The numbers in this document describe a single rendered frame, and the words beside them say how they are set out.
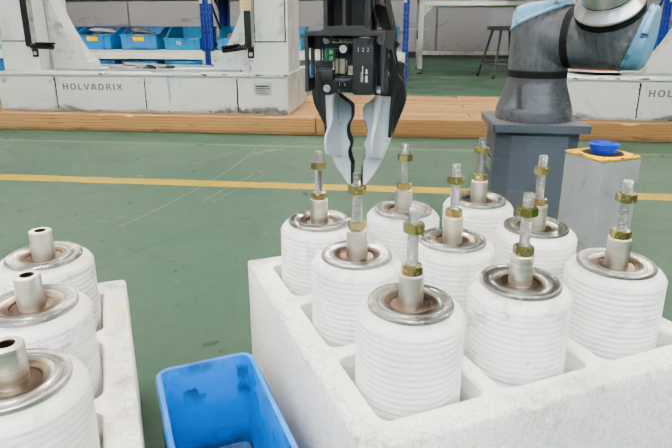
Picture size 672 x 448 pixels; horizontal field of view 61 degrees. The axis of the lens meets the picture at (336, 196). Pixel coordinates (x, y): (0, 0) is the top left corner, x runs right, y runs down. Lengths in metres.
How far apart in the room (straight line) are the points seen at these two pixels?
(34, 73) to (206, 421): 2.59
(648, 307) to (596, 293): 0.05
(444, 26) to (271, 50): 6.41
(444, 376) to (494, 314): 0.08
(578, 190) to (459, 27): 8.19
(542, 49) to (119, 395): 0.95
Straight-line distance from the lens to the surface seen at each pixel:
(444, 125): 2.59
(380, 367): 0.50
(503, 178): 1.20
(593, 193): 0.85
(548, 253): 0.69
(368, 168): 0.57
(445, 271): 0.63
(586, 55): 1.16
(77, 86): 3.05
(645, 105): 2.85
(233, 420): 0.74
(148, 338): 0.99
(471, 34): 9.03
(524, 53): 1.20
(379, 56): 0.51
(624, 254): 0.64
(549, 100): 1.20
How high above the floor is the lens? 0.49
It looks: 17 degrees down
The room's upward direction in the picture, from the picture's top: straight up
